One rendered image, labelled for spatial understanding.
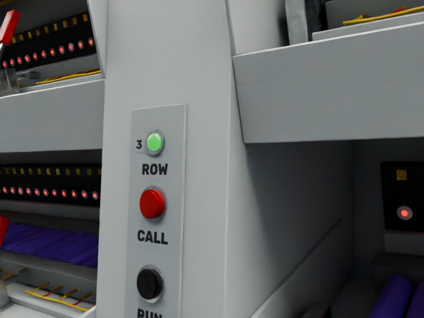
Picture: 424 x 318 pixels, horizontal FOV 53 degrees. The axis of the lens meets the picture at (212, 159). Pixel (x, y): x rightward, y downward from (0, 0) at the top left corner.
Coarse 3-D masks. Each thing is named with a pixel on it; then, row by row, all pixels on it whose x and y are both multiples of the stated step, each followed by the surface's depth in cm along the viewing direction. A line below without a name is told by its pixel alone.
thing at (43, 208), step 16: (0, 208) 66; (16, 208) 63; (32, 208) 60; (48, 208) 58; (64, 208) 56; (80, 208) 54; (96, 208) 52; (16, 288) 43; (32, 288) 42; (16, 304) 39; (80, 304) 37
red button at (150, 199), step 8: (144, 192) 24; (152, 192) 23; (144, 200) 23; (152, 200) 23; (160, 200) 23; (144, 208) 23; (152, 208) 23; (160, 208) 23; (144, 216) 24; (152, 216) 23
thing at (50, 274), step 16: (0, 256) 45; (16, 256) 45; (32, 256) 44; (0, 272) 45; (16, 272) 43; (32, 272) 41; (48, 272) 40; (64, 272) 39; (80, 272) 38; (96, 272) 38; (48, 288) 41; (64, 288) 39; (80, 288) 37; (96, 288) 36; (64, 304) 36
